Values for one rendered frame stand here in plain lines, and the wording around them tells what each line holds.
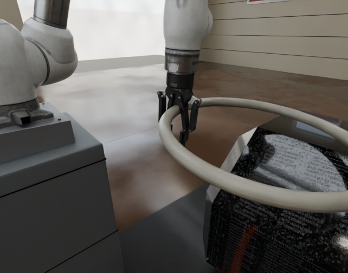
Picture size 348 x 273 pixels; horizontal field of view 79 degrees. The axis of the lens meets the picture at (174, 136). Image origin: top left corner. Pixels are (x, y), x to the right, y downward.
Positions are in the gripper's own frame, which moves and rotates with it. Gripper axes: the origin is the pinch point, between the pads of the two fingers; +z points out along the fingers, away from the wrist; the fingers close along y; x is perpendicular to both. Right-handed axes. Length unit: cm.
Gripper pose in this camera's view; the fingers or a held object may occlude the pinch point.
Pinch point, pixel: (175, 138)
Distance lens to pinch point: 66.5
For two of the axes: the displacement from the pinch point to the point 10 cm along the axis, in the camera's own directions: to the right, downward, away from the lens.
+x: 5.2, -3.6, 7.7
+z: -0.7, 8.9, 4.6
